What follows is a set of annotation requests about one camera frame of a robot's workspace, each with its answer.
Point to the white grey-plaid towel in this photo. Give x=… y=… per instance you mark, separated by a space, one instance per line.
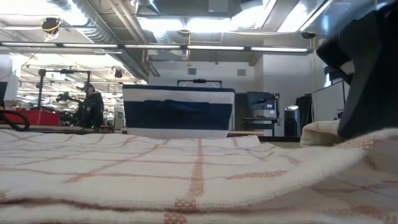
x=320 y=133

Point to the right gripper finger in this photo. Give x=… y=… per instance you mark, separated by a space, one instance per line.
x=370 y=109

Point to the black curtain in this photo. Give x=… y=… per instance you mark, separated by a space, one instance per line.
x=304 y=109

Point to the black small table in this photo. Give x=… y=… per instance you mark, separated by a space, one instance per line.
x=258 y=122

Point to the white partition board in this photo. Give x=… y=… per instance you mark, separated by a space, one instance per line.
x=328 y=101

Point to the grey square wall vent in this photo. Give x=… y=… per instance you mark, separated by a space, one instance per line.
x=241 y=72
x=192 y=71

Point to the person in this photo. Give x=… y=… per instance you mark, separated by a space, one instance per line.
x=93 y=107

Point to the white brown-checked towel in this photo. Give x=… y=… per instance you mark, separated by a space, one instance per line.
x=155 y=174

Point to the navy fabric basket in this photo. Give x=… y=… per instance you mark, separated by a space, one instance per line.
x=178 y=115

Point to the black aluminium frame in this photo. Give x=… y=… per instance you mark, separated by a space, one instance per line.
x=273 y=138

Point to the red bin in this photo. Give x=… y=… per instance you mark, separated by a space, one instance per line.
x=37 y=117

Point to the long ceiling light strip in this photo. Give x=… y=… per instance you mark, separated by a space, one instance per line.
x=155 y=46

